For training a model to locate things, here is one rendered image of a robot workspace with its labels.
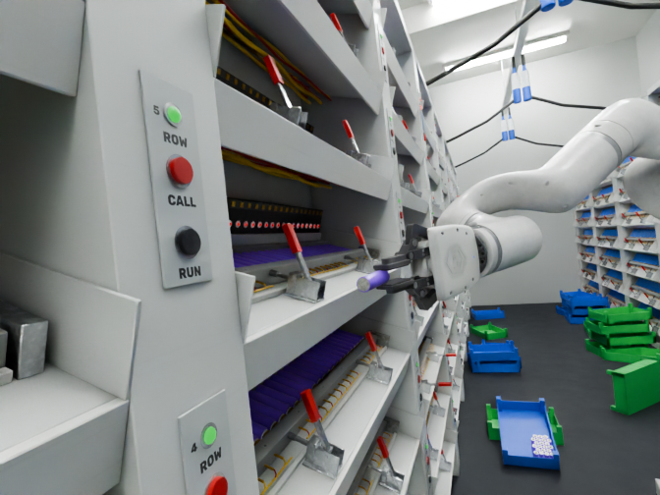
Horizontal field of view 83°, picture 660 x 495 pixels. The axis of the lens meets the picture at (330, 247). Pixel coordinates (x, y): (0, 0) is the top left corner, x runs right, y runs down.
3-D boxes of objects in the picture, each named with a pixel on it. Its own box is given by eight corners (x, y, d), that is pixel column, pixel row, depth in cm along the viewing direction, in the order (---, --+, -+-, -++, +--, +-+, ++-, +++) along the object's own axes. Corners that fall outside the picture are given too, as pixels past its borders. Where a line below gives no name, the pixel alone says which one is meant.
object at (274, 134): (387, 200, 84) (400, 138, 82) (204, 139, 27) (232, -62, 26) (306, 187, 91) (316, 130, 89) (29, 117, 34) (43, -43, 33)
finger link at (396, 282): (426, 273, 50) (391, 285, 46) (430, 297, 50) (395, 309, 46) (410, 273, 53) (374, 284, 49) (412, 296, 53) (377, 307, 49)
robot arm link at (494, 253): (497, 218, 55) (485, 221, 54) (505, 277, 56) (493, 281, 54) (450, 224, 62) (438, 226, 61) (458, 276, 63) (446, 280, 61)
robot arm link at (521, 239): (459, 213, 61) (510, 238, 54) (503, 205, 68) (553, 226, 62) (444, 258, 64) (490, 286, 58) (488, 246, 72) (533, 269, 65)
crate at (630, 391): (663, 399, 191) (645, 394, 198) (659, 360, 191) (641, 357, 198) (628, 415, 179) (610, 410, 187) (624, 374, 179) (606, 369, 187)
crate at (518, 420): (560, 469, 145) (559, 455, 143) (503, 464, 153) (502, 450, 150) (544, 412, 172) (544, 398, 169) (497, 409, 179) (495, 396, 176)
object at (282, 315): (397, 286, 84) (410, 226, 82) (234, 402, 27) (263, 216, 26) (315, 266, 91) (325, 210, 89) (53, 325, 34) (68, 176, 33)
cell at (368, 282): (369, 276, 43) (389, 268, 48) (356, 276, 44) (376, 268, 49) (370, 292, 43) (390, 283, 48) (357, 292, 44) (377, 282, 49)
